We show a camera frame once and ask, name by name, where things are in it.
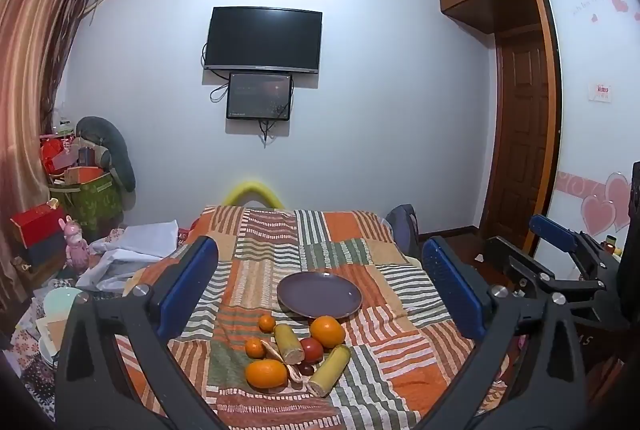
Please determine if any orange box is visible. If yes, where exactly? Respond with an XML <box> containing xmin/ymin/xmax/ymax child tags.
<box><xmin>65</xmin><ymin>166</ymin><xmax>106</xmax><ymax>185</ymax></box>

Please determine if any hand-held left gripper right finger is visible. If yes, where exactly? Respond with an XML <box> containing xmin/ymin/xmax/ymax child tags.
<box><xmin>420</xmin><ymin>236</ymin><xmax>601</xmax><ymax>430</ymax></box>

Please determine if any pink rabbit figure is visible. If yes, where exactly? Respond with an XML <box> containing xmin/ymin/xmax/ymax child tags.
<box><xmin>64</xmin><ymin>216</ymin><xmax>91</xmax><ymax>271</ymax></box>

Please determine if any large orange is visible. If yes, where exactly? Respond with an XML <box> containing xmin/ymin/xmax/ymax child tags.
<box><xmin>309</xmin><ymin>315</ymin><xmax>346</xmax><ymax>349</ymax></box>
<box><xmin>244</xmin><ymin>359</ymin><xmax>290</xmax><ymax>390</ymax></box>

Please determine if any red tomato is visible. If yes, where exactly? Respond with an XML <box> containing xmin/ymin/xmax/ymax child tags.
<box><xmin>299</xmin><ymin>337</ymin><xmax>325</xmax><ymax>364</ymax></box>

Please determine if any grey plush pillow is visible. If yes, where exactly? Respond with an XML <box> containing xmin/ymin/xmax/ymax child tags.
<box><xmin>75</xmin><ymin>116</ymin><xmax>137</xmax><ymax>191</ymax></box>

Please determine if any floral cloth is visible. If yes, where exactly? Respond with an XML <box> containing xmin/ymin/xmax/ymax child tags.
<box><xmin>10</xmin><ymin>295</ymin><xmax>66</xmax><ymax>411</ymax></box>

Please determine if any dark blue bag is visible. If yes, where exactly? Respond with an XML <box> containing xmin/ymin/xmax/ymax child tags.
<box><xmin>385</xmin><ymin>205</ymin><xmax>423</xmax><ymax>261</ymax></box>

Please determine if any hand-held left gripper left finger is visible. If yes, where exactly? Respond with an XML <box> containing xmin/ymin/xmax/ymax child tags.
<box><xmin>54</xmin><ymin>235</ymin><xmax>228</xmax><ymax>430</ymax></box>

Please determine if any purple round plate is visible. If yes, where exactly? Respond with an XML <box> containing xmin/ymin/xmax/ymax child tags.
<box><xmin>276</xmin><ymin>271</ymin><xmax>363</xmax><ymax>321</ymax></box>

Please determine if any yellow green corn piece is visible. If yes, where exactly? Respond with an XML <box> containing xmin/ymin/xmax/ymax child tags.
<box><xmin>273</xmin><ymin>323</ymin><xmax>305</xmax><ymax>365</ymax></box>
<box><xmin>306</xmin><ymin>344</ymin><xmax>352</xmax><ymax>398</ymax></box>

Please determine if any black wall television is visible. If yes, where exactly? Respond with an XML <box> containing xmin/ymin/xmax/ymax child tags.
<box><xmin>204</xmin><ymin>6</ymin><xmax>323</xmax><ymax>74</ymax></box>

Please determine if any green storage box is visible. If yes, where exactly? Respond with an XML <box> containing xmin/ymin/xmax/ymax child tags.
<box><xmin>49</xmin><ymin>172</ymin><xmax>125</xmax><ymax>231</ymax></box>

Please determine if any light green plate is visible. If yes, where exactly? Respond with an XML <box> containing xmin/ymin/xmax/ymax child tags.
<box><xmin>42</xmin><ymin>287</ymin><xmax>86</xmax><ymax>318</ymax></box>

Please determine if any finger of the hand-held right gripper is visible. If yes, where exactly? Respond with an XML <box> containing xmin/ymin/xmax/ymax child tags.
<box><xmin>529</xmin><ymin>214</ymin><xmax>623</xmax><ymax>281</ymax></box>
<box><xmin>486</xmin><ymin>236</ymin><xmax>576</xmax><ymax>298</ymax></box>

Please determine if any brown wooden door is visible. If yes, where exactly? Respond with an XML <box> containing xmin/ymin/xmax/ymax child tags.
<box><xmin>492</xmin><ymin>30</ymin><xmax>553</xmax><ymax>241</ymax></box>

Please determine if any brown striped curtain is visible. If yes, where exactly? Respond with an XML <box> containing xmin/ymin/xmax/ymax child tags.
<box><xmin>0</xmin><ymin>0</ymin><xmax>108</xmax><ymax>291</ymax></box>

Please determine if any red box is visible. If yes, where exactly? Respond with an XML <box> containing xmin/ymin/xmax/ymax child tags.
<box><xmin>10</xmin><ymin>205</ymin><xmax>68</xmax><ymax>247</ymax></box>

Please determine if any white cloth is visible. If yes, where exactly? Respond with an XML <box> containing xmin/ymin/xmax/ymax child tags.
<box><xmin>75</xmin><ymin>220</ymin><xmax>180</xmax><ymax>293</ymax></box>

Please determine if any small black wall screen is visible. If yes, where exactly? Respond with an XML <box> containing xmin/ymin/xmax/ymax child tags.
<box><xmin>226</xmin><ymin>72</ymin><xmax>294</xmax><ymax>121</ymax></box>

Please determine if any yellow foam arc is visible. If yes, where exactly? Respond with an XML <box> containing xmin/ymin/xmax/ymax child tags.
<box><xmin>221</xmin><ymin>181</ymin><xmax>285</xmax><ymax>209</ymax></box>

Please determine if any red gift bag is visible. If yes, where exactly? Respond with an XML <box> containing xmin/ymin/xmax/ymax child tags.
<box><xmin>40</xmin><ymin>135</ymin><xmax>76</xmax><ymax>175</ymax></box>

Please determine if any striped patchwork blanket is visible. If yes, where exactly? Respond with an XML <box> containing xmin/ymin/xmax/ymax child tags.
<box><xmin>112</xmin><ymin>205</ymin><xmax>511</xmax><ymax>430</ymax></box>

